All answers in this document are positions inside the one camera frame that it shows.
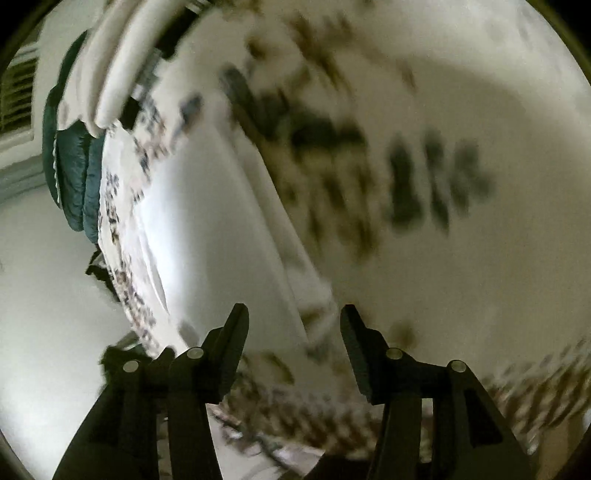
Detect floral bed sheet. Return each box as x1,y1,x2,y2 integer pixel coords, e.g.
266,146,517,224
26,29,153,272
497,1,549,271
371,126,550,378
99,1,590,459

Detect cream folded blanket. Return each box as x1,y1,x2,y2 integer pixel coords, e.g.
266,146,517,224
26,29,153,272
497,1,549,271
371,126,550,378
57,0,187,138

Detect dark green quilted pillow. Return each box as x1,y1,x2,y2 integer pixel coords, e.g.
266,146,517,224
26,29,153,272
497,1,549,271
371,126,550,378
42,32,105,244

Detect white cloth garment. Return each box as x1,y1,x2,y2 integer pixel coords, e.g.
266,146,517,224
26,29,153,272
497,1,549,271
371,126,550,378
98,124,339,356

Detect black grey striped garment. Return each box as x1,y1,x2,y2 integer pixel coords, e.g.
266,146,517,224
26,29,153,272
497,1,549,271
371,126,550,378
118,2,211,131

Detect window blinds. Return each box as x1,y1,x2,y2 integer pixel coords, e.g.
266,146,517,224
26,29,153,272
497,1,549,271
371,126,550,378
1,44,39,136

